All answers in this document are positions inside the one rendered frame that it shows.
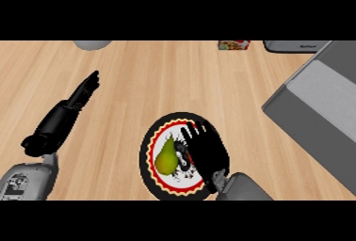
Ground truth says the grey rounded object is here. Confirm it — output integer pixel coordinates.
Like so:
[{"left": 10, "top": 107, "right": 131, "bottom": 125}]
[{"left": 72, "top": 40, "right": 112, "bottom": 51}]

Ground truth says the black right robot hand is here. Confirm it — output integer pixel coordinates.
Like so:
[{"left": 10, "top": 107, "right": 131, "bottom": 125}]
[{"left": 179, "top": 120, "right": 232, "bottom": 195}]

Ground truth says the green pear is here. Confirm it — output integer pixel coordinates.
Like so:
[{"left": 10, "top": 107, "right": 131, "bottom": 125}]
[{"left": 154, "top": 135, "right": 180, "bottom": 176}]

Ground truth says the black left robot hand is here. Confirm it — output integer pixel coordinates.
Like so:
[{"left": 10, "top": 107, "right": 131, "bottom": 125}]
[{"left": 19, "top": 70, "right": 102, "bottom": 158}]

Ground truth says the dark grey flat appliance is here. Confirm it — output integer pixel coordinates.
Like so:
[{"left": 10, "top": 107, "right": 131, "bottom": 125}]
[{"left": 261, "top": 40, "right": 331, "bottom": 55}]

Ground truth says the black rimmed patterned plate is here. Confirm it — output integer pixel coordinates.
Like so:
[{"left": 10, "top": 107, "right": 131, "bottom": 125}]
[{"left": 137, "top": 111, "right": 232, "bottom": 201}]

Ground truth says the large grey box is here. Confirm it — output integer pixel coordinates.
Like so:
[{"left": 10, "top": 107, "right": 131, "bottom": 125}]
[{"left": 260, "top": 40, "right": 356, "bottom": 196}]

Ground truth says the small colourful printed box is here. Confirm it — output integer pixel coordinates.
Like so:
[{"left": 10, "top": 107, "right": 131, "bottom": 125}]
[{"left": 217, "top": 40, "right": 251, "bottom": 51}]

